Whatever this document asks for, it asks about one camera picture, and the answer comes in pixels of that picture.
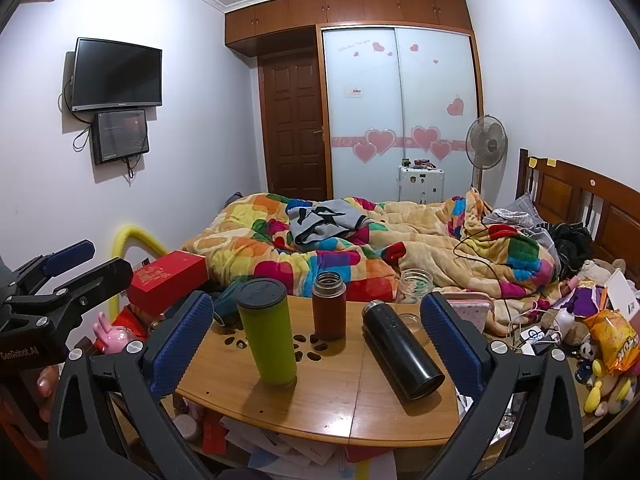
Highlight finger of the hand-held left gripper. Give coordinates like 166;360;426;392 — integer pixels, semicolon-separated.
6;257;134;322
0;240;96;303

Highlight pile of papers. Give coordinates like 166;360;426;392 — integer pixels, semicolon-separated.
219;414;402;480

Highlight grey plaid pillow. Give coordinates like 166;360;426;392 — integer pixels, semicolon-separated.
482;192;552;242

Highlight grey printed garment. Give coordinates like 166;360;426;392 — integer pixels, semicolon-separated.
285;198;371;249

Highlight white charger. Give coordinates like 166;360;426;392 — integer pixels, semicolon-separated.
514;324;552;357

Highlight green tumbler cup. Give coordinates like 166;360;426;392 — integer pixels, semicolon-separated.
236;280;298;387

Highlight person's left hand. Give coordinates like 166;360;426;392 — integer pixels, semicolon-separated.
35;364;64;424

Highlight wardrobe with heart stickers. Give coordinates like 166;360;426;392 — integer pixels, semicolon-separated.
319;24;484;207

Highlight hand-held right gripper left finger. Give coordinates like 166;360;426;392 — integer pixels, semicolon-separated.
47;291;216;480

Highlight red gift box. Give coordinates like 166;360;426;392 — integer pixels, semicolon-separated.
128;252;210;314

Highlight wall-mounted black television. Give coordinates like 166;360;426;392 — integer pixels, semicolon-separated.
70;37;164;113

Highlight teal pouch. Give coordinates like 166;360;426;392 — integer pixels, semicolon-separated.
213;282;252;329

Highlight orange snack bag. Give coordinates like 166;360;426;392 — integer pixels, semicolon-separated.
582;308;640;377

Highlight standing fan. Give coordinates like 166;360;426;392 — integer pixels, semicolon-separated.
465;115;509;197

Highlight wooden overhead cabinets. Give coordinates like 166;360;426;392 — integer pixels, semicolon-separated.
223;0;472;59

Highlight white card box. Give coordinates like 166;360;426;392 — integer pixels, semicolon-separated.
604;268;640;317

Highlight pink pig toy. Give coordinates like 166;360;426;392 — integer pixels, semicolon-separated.
92;312;147;357

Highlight white suitcase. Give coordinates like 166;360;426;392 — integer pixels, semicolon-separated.
398;164;445;206

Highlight black thermos cup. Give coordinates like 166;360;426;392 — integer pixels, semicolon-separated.
361;300;446;401

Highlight clear glass jar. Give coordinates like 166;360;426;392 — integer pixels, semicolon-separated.
397;268;434;306

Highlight wooden bed headboard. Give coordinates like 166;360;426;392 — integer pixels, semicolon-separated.
517;148;640;282

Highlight purple packet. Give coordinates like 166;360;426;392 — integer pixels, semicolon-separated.
569;280;609;319

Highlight colourful patchwork blanket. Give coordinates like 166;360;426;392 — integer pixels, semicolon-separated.
180;187;562;312

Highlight black cable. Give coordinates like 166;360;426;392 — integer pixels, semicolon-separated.
452;229;527;322

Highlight black cloth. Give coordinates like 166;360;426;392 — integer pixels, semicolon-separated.
547;222;597;277

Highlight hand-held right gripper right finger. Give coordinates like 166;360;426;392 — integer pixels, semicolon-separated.
419;291;586;480

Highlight pink phone case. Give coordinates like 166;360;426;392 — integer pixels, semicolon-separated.
444;298;494;334

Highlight brown wooden door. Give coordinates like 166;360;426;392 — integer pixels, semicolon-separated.
258;54;329;200

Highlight yellow foam tube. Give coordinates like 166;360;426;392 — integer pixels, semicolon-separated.
110;224;169;267

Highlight small wall monitor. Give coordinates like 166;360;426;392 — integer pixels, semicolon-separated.
91;108;151;166

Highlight yellow plush toy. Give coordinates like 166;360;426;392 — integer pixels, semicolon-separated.
582;369;634;417

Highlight beige plush bear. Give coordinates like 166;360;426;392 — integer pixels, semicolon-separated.
579;258;629;287

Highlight brown bottle cup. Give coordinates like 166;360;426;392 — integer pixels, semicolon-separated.
311;270;348;342

